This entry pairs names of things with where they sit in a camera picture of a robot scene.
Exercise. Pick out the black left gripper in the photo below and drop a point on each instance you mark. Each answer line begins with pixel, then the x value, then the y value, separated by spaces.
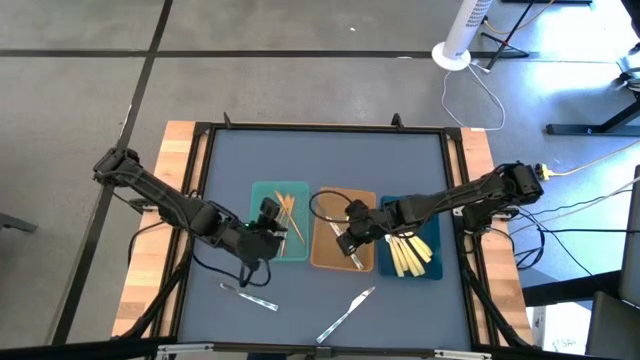
pixel 252 245

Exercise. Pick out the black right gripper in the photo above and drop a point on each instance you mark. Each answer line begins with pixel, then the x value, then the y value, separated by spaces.
pixel 372 220

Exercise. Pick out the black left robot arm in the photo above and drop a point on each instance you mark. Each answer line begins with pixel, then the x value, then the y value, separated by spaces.
pixel 165 200

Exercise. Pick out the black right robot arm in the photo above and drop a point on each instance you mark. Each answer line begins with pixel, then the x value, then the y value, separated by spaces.
pixel 470 197

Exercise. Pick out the orange plastic bin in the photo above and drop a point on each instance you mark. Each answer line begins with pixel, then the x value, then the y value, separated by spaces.
pixel 325 250

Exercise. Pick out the teal plastic bin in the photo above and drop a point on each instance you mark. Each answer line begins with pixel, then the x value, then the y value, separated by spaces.
pixel 260 192

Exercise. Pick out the blue-grey table mat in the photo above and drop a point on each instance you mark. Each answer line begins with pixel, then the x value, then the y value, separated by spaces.
pixel 325 160

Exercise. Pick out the dark blue plastic bin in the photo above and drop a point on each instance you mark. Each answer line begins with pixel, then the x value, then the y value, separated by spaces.
pixel 432 260

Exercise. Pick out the yellow power plug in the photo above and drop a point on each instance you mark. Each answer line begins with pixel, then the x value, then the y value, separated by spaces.
pixel 545 172

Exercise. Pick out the black floor beam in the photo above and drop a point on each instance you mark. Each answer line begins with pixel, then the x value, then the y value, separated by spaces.
pixel 560 292

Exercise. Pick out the white cardboard box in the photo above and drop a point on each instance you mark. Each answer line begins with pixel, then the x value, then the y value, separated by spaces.
pixel 560 330

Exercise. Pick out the white tower fan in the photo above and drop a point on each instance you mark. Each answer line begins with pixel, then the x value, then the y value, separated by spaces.
pixel 462 30

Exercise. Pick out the black desk leg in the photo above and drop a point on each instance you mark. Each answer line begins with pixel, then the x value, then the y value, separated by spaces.
pixel 575 130

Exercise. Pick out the dark grey chair foot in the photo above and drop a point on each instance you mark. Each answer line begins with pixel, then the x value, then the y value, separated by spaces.
pixel 15 222

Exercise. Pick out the black tripod stand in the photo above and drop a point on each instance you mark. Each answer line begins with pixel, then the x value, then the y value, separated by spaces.
pixel 509 36

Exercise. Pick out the dark grey chair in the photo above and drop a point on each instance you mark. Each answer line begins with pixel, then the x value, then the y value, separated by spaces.
pixel 615 325

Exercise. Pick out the office chair base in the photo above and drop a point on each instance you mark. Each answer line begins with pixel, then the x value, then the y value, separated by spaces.
pixel 631 75

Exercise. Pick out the person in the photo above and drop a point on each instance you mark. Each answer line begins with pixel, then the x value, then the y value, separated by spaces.
pixel 636 12

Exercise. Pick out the black table frame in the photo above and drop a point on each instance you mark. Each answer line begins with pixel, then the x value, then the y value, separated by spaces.
pixel 300 125

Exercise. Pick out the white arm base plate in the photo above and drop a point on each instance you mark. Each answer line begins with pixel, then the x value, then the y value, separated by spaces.
pixel 457 212

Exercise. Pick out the black frame post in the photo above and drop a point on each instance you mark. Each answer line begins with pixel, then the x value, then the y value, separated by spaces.
pixel 227 121
pixel 397 121

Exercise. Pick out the silver metal bracket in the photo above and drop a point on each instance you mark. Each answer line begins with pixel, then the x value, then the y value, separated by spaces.
pixel 185 348
pixel 462 354

